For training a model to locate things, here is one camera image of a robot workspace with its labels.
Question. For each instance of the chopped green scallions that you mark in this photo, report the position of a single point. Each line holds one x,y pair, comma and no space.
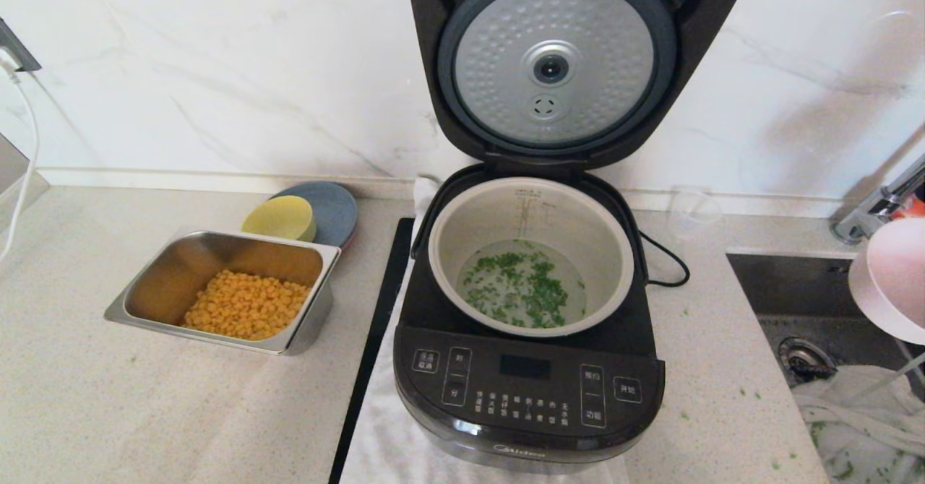
520,289

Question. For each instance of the black rice cooker lid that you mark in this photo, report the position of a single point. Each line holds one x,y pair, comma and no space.
556,108

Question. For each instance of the pink bowl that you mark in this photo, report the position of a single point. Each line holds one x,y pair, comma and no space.
896,282

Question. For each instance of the grey inner cooking pot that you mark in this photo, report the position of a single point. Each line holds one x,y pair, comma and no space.
462,231

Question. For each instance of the yellow bowl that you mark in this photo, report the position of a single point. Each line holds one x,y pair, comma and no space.
278,218

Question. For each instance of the blue grey plate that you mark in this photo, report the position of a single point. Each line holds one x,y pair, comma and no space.
336,209

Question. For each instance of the white towel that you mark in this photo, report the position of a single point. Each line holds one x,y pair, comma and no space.
383,433

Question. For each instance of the clear plastic measuring cup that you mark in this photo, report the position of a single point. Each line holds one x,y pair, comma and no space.
694,213

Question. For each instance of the yellow corn kernels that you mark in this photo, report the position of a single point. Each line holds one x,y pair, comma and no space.
246,307

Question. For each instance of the stainless steel tray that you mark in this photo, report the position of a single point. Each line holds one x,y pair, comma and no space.
173,267

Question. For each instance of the metal sink drain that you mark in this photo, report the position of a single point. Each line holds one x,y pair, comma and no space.
802,357

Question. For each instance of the chrome faucet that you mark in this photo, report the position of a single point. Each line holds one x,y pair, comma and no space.
863,220

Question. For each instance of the white cloth with green bits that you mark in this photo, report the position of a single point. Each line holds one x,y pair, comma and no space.
860,419

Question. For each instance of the red orange packet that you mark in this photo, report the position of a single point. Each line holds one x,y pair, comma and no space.
912,208

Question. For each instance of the grey metal panel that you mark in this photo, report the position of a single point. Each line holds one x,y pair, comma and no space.
11,173

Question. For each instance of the dark wall socket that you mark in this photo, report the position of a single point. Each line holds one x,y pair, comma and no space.
18,50

